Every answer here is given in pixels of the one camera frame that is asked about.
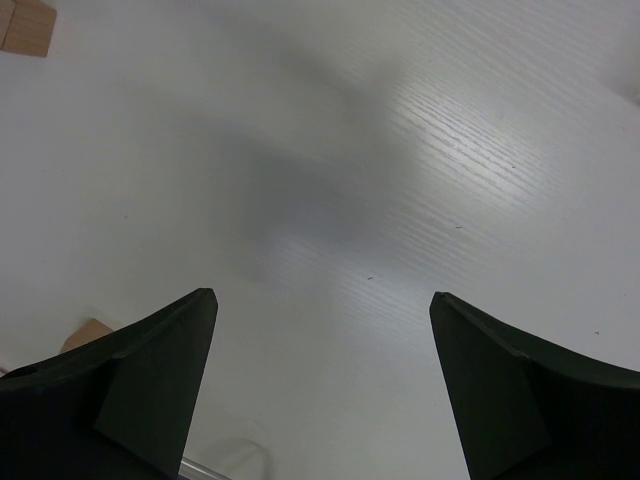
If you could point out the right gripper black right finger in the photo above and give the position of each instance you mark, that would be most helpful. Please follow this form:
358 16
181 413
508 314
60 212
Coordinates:
526 408

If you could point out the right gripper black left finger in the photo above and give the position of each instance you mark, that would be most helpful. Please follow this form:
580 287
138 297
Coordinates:
119 407

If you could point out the lone wooden cube block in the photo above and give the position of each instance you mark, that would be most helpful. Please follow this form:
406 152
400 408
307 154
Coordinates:
89 331

